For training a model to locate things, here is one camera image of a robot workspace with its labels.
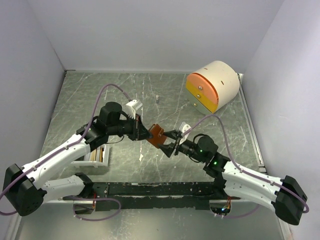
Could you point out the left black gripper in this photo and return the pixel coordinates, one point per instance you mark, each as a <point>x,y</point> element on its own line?
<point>143,133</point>

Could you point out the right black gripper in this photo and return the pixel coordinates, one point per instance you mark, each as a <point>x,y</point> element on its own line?
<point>168,149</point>

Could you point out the brown leather card holder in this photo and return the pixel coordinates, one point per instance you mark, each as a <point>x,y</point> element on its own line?
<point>157,135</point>

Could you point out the white card tray box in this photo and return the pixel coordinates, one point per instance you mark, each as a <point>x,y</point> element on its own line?
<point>81,163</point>

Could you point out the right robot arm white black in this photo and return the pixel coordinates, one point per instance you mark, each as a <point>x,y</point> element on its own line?
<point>284,196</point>

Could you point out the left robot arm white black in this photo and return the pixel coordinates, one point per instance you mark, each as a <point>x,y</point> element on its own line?
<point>29,186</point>

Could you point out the stack of cards in tray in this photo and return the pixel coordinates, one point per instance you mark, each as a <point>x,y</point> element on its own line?
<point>96,155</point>

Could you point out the cream round drawer cabinet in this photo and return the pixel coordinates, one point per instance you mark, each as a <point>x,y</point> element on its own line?
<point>212,87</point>

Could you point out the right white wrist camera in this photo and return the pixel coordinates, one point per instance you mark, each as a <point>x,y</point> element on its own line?
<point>184,127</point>

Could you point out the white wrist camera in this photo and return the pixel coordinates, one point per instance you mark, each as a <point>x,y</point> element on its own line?
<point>184,127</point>
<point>134,108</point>

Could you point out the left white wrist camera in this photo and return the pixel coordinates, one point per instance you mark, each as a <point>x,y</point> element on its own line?
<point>134,108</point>

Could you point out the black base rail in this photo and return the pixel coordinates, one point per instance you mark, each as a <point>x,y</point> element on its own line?
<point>106,196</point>

